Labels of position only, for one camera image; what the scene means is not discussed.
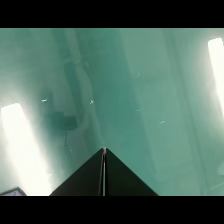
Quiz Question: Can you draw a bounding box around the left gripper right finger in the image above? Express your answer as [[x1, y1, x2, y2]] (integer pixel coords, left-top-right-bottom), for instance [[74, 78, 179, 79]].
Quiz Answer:
[[104, 147, 159, 197]]

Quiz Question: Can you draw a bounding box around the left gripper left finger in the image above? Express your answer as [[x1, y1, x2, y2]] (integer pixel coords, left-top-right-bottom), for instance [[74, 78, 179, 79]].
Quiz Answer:
[[49, 148, 105, 197]]

